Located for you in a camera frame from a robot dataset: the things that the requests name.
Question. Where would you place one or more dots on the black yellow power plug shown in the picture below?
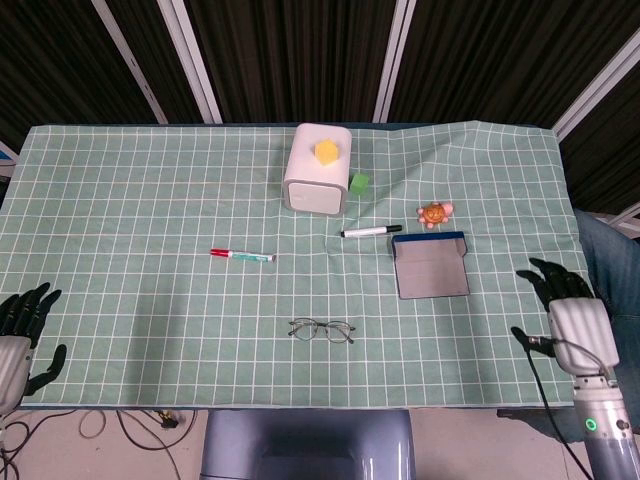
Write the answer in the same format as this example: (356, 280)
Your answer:
(169, 419)

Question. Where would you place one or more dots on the white marker black cap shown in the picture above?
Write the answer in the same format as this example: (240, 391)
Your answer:
(370, 231)

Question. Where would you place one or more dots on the green marker red cap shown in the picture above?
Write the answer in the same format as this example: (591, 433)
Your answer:
(245, 255)

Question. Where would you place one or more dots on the blue glasses case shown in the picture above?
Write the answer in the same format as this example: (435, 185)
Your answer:
(430, 275)

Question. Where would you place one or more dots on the dark pleated curtain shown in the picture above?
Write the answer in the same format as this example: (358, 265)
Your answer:
(300, 50)

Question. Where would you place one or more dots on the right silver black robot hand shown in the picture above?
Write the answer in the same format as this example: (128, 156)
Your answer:
(580, 330)

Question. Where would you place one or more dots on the white frame post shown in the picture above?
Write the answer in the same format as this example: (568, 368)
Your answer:
(395, 55)
(600, 85)
(192, 65)
(130, 62)

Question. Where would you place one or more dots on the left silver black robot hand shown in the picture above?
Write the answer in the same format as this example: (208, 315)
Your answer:
(12, 360)

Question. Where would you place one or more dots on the person's leg in jeans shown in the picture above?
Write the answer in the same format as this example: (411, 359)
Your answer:
(610, 260)

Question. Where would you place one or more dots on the white cube cabinet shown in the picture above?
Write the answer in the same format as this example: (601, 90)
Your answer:
(305, 150)

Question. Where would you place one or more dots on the green white checkered tablecloth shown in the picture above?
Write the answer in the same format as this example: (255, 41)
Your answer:
(150, 200)

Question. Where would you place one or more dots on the green cube block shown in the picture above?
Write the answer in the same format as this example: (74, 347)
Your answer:
(360, 183)

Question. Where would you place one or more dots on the orange pink turtle toy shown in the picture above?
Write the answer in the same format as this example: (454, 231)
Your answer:
(434, 214)

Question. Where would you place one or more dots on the yellow cube block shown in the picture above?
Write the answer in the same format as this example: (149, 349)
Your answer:
(327, 152)

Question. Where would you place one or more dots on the grey-blue robot torso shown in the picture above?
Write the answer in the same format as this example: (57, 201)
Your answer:
(300, 440)

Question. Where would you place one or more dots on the metal-framed eyeglasses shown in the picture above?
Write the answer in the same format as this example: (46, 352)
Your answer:
(305, 330)

